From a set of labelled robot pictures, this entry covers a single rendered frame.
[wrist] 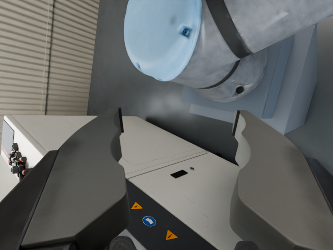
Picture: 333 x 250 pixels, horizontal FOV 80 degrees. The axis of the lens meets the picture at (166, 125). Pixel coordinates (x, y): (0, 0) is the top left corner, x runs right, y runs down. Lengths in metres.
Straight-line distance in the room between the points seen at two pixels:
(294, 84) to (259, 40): 0.27
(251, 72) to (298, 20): 0.15
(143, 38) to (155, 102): 1.46
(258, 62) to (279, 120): 0.17
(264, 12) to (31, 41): 2.08
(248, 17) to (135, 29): 0.12
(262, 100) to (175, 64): 0.22
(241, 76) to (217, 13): 0.16
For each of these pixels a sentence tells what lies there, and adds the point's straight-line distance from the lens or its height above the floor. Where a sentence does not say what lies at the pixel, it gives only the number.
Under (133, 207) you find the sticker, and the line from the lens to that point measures 0.66.
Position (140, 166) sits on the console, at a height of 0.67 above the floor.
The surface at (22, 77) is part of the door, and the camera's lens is 2.17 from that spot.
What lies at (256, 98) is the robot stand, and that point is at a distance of 0.40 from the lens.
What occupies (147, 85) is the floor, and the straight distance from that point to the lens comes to 1.77.
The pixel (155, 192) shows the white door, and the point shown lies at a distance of 0.75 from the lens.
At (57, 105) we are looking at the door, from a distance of 2.31.
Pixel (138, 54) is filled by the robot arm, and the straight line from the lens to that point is 0.24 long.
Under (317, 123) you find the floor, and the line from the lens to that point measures 1.29.
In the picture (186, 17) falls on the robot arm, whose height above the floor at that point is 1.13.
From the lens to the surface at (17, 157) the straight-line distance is 1.07.
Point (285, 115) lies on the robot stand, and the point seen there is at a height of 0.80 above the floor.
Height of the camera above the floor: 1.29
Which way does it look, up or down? 53 degrees down
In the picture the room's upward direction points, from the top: 93 degrees counter-clockwise
